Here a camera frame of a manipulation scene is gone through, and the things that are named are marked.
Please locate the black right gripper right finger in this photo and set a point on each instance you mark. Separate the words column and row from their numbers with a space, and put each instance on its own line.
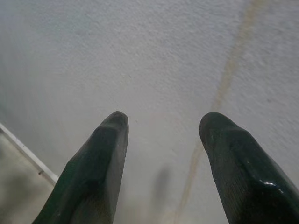
column 240, row 172

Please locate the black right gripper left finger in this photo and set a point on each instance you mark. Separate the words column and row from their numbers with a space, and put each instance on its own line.
column 98, row 168

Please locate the white skirting strip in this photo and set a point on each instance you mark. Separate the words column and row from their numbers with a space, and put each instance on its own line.
column 23, row 148

